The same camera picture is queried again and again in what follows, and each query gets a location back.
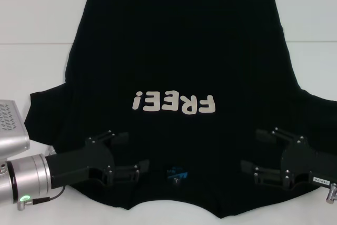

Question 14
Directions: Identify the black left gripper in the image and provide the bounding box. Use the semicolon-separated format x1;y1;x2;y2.
45;129;151;190

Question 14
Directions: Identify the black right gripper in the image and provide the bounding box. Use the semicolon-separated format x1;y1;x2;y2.
241;127;331;191

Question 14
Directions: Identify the black FREE print t-shirt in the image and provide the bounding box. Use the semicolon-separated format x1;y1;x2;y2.
24;0;337;212

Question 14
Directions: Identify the silver perforated housing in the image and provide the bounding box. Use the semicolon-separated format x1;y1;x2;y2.
0;100;29;158

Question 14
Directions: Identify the silver right cable connector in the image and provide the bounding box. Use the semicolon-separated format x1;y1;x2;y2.
325;182;337;204

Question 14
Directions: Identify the dark left gripper cable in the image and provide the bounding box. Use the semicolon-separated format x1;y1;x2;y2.
17;185;66;211

